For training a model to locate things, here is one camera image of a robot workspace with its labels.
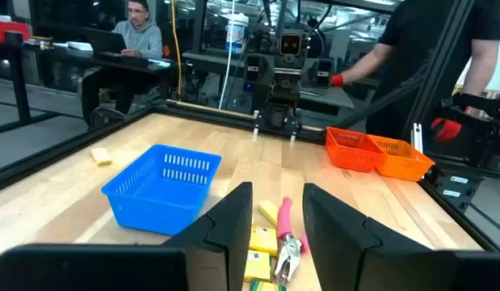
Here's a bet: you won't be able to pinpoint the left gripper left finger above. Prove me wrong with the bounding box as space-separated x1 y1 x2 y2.
0 181 254 291

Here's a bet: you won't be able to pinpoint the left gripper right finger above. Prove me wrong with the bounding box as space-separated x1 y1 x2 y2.
302 183 500 291

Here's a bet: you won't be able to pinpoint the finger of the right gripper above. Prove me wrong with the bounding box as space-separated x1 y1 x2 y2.
243 54 262 84
315 57 334 89

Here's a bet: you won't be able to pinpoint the yellow eraser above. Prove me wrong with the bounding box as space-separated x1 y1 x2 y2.
90 147 113 167
257 199 279 228

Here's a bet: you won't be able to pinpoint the white bucket blue label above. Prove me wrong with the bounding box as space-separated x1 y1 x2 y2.
225 12 250 55

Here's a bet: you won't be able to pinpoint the green yellow crayon box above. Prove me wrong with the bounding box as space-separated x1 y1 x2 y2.
249 279 288 291

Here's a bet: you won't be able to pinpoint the blue plastic basket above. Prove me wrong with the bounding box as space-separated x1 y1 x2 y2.
100 144 223 237

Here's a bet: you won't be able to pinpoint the red plastic basket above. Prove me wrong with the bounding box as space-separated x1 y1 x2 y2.
325 126 384 174

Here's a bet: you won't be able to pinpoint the orange plastic basket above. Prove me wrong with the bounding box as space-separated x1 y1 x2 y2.
367 134 435 182

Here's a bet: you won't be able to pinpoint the person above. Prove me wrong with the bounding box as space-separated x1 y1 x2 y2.
331 0 500 142
80 0 164 126

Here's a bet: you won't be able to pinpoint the black desk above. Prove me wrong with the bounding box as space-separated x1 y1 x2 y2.
23 40 178 102

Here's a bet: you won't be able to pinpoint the black laptop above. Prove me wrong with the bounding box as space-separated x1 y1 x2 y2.
82 27 128 56

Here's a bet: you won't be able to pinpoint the red bin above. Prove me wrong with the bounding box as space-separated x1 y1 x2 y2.
0 19 32 44

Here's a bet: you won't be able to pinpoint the white cable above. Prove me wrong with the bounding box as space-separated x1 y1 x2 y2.
218 0 237 111

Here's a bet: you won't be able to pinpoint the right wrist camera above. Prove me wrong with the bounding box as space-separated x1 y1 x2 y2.
279 33 303 57

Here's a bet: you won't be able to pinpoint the black aluminium table frame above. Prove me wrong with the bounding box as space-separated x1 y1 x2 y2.
0 0 500 251

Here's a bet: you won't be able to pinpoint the pink-handled pliers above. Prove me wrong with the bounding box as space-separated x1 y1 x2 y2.
273 196 310 283

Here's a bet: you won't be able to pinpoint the yellow cable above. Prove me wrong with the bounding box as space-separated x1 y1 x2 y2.
170 0 183 101

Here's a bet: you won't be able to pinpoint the white metal bracket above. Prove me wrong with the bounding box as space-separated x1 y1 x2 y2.
412 122 424 154

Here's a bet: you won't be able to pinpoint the black post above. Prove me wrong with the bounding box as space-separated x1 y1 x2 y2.
4 31 32 125

